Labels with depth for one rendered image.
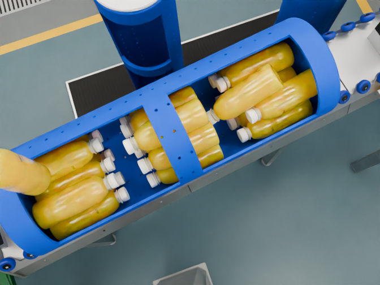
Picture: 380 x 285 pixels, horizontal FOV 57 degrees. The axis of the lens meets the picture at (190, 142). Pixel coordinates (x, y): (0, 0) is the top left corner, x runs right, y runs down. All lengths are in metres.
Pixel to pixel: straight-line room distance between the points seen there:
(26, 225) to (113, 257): 1.22
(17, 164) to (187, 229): 1.41
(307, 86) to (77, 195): 0.65
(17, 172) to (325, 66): 0.72
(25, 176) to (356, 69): 1.04
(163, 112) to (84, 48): 1.66
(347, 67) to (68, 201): 0.96
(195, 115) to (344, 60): 0.62
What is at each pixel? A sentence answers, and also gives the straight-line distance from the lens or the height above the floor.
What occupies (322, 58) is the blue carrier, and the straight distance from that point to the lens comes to 0.93.
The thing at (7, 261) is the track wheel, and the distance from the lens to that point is 1.18.
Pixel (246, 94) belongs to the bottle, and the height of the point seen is 1.18.
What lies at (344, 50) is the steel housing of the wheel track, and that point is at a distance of 1.32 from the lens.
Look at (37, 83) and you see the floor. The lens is 2.45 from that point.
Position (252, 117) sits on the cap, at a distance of 0.94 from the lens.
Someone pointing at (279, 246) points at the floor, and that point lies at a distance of 2.05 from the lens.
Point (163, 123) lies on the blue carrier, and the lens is 0.82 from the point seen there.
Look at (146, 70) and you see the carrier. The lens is 1.58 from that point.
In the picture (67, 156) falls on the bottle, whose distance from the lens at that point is 0.94.
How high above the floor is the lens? 2.01
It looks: 75 degrees down
